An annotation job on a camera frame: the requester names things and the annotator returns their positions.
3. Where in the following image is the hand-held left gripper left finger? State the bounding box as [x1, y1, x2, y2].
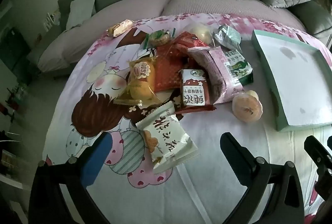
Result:
[28, 132, 113, 224]

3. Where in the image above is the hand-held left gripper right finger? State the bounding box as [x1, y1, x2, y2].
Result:
[220, 132, 305, 224]

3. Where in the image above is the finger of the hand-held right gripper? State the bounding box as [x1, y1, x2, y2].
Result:
[304, 135, 332, 200]

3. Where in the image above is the round pastry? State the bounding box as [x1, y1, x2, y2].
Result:
[232, 90, 263, 124]

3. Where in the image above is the white cracker packet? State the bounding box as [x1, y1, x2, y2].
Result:
[135, 101, 200, 175]

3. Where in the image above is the green cardboard tray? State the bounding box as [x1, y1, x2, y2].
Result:
[251, 29, 332, 132]

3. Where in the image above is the red packet with white label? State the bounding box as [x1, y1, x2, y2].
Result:
[173, 68, 216, 113]

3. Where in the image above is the pink wafer packet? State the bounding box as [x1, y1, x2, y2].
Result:
[187, 46, 245, 105]

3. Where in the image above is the green bean biscuit packet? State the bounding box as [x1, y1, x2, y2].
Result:
[224, 48, 255, 86]

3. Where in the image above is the yellow cake packet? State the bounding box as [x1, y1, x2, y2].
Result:
[114, 56, 162, 107]

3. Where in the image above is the red foil packet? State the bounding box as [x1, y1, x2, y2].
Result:
[154, 45, 188, 93]

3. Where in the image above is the silver green snack packet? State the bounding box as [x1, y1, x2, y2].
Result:
[212, 24, 242, 52]

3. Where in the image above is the plain red snack packet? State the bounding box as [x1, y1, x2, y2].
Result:
[172, 31, 211, 52]

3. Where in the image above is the white bun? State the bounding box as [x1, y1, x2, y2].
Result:
[189, 23, 214, 43]

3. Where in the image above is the green-edged cookie packet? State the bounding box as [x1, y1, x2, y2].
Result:
[141, 28, 176, 49]

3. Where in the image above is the printed pink blanket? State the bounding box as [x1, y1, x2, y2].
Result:
[41, 13, 332, 224]

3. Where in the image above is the small yellow snack packet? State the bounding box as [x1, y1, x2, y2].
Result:
[107, 19, 134, 38]

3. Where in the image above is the light grey pillow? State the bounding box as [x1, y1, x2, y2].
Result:
[66, 0, 98, 30]

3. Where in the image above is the striped pink sofa cover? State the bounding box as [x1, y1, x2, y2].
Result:
[38, 0, 308, 74]

